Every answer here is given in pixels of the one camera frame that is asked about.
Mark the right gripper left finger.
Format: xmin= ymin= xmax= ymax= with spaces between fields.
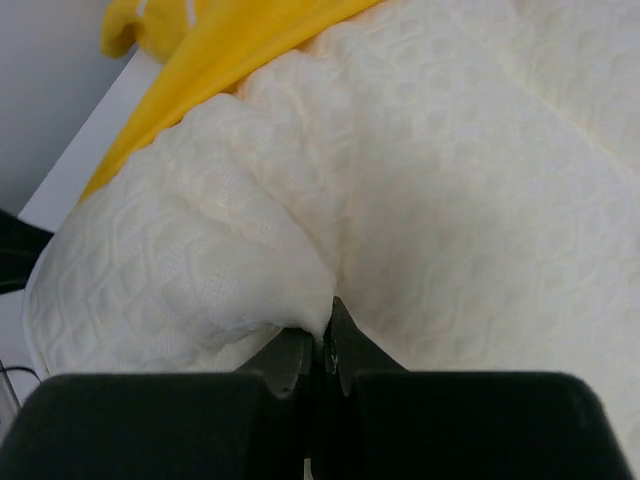
xmin=1 ymin=329 xmax=313 ymax=479

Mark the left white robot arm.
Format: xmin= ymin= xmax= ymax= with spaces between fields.
xmin=0 ymin=210 xmax=53 ymax=295

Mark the cream white pillow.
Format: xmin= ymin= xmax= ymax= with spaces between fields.
xmin=22 ymin=0 xmax=640 ymax=379

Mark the yellow pillowcase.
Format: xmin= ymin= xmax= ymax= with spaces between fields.
xmin=79 ymin=1 xmax=374 ymax=201

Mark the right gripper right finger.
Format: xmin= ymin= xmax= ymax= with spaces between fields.
xmin=313 ymin=299 xmax=633 ymax=479

